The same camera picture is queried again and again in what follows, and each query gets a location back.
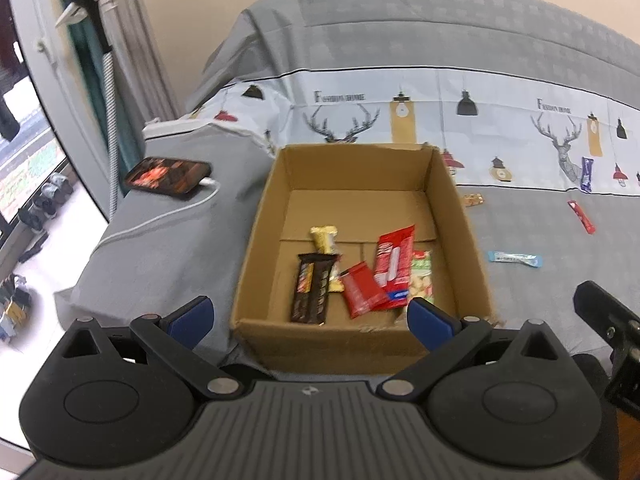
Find clear peanut snack packet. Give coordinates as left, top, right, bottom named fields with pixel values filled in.
left=407, top=250, right=435, bottom=307

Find white window frame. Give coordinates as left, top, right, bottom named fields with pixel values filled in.
left=5, top=0, right=113, bottom=223

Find grey curtain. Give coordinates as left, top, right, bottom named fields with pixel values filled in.
left=100, top=0, right=182, bottom=126

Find small red wafer packet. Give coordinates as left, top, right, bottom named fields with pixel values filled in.
left=342, top=261, right=396, bottom=319

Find thin red snack stick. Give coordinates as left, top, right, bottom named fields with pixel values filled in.
left=566, top=200, right=597, bottom=234

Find light blue snack packet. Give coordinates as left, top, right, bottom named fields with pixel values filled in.
left=488, top=250, right=542, bottom=268

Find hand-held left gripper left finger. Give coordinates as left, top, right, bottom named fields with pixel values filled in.
left=55, top=296, right=243, bottom=401

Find dark brown chocolate bar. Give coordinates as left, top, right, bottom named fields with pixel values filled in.
left=290, top=253, right=341, bottom=325

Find black smartphone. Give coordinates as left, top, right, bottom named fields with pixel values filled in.
left=124, top=157, right=212, bottom=202

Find yellow snack packet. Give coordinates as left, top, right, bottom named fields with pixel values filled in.
left=310, top=226, right=347, bottom=293

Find large red wafer packet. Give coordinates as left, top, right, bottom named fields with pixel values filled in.
left=372, top=224, right=416, bottom=307

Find grey sneakers pair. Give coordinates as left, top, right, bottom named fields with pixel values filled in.
left=17, top=170, right=73, bottom=233

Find cardboard box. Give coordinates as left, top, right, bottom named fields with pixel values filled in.
left=230, top=142, right=496, bottom=376

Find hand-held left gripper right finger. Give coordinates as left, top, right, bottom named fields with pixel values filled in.
left=375, top=297, right=576, bottom=402

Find white charging cable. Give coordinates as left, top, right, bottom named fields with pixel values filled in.
left=97, top=176, right=221, bottom=256

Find grey printed bed sheet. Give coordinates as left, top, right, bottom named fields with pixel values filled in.
left=52, top=0, right=640, bottom=376

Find dark hanging clothes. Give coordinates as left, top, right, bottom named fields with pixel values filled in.
left=0, top=35, right=22, bottom=142

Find green curtain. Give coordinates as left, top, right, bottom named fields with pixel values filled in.
left=52, top=0, right=123, bottom=201

